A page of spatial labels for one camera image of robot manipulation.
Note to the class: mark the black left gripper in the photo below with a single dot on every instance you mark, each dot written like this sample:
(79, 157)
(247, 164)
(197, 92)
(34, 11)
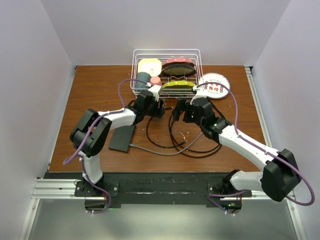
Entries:
(158, 112)

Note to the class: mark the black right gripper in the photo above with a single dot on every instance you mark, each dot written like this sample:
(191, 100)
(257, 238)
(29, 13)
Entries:
(182, 106)

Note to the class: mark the black network switch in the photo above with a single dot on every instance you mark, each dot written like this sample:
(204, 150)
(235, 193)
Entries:
(121, 138)

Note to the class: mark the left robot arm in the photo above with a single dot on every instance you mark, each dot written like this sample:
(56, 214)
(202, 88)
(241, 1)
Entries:
(90, 134)

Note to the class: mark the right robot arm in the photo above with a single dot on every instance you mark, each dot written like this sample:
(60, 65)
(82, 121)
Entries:
(276, 176)

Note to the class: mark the yellow-green dotted plate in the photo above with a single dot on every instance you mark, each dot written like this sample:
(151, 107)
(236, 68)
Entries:
(179, 84)

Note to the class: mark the pink cup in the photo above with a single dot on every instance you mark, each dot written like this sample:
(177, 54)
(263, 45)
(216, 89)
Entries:
(155, 80)

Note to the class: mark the white round printed plate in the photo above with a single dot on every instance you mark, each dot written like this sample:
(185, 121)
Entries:
(214, 84)

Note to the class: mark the grey-blue mug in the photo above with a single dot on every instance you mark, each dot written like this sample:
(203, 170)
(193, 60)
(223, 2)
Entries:
(142, 79)

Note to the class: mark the red dotted plate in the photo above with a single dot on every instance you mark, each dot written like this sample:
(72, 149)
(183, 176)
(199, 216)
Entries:
(178, 60)

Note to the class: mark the cream square bowl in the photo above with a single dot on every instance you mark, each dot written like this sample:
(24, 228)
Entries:
(152, 66)

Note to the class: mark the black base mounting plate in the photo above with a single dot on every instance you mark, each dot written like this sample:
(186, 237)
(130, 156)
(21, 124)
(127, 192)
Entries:
(221, 196)

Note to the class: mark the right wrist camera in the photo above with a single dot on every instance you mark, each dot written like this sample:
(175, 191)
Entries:
(198, 93)

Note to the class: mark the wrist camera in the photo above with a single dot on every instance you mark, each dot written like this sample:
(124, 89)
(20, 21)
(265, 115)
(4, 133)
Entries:
(155, 90)
(198, 93)

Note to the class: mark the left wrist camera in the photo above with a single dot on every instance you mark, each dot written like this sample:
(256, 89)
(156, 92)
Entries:
(155, 90)

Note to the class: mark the white wire dish rack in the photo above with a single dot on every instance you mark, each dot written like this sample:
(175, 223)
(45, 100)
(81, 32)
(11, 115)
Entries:
(164, 54)

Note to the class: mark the black flat cable teal band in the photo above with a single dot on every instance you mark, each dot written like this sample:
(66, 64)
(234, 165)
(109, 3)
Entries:
(193, 153)

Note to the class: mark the aluminium front rail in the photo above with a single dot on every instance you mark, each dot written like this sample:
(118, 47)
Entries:
(74, 188)

